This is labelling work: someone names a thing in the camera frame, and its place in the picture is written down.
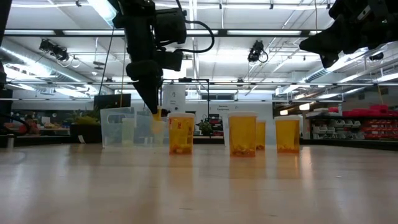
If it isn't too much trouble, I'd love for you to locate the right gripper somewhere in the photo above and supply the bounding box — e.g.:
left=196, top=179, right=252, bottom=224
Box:
left=298, top=0, right=398, bottom=69

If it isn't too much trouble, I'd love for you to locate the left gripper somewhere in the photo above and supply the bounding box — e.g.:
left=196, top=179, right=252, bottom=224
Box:
left=125, top=49, right=185, bottom=116

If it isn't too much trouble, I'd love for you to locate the slim orange pill bottle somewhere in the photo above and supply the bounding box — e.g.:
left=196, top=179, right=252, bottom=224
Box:
left=151, top=106, right=167, bottom=146
left=256, top=119, right=268, bottom=151

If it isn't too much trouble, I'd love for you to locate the pale green pill bottle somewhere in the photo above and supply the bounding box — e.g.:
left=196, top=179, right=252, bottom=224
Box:
left=121, top=118, right=136, bottom=147

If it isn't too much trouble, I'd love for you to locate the wide orange pill bottle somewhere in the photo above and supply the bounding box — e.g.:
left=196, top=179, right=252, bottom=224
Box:
left=167, top=112, right=196, bottom=155
left=228, top=111, right=259, bottom=157
left=274, top=115, right=302, bottom=154

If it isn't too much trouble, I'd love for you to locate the clear plastic bin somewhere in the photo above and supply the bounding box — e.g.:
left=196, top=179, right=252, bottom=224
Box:
left=99, top=106, right=169, bottom=147
left=221, top=115, right=276, bottom=147

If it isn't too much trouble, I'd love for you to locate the white cabinet machine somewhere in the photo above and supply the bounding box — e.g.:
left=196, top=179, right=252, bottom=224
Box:
left=162, top=83, right=187, bottom=113

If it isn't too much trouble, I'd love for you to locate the black monitor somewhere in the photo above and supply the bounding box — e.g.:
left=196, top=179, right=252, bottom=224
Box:
left=93, top=93, right=132, bottom=110

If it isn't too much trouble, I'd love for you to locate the small green plant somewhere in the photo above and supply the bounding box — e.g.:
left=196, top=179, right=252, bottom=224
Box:
left=198, top=119, right=214, bottom=137

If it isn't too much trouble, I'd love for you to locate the shelf with red bins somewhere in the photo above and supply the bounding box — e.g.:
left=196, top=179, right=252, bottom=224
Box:
left=306, top=104, right=398, bottom=141

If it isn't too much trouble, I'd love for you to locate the black stand frame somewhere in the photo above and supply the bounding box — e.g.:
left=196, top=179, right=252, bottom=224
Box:
left=159, top=77, right=210, bottom=114

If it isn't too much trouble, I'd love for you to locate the black hanging cable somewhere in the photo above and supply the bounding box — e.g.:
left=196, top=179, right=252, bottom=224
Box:
left=98, top=27, right=115, bottom=96

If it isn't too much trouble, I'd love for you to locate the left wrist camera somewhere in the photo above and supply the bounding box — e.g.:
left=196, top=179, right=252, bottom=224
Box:
left=154, top=7, right=188, bottom=45

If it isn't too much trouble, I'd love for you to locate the black camera on frame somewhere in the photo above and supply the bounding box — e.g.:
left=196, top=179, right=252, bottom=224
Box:
left=39, top=39, right=70, bottom=62
left=248, top=39, right=269, bottom=63

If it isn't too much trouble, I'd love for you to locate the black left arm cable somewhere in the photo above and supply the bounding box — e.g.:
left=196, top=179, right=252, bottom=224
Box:
left=174, top=19, right=216, bottom=54

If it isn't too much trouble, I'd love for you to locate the black aluminium rig frame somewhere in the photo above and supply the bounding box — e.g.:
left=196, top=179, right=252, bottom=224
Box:
left=0, top=29, right=324, bottom=38

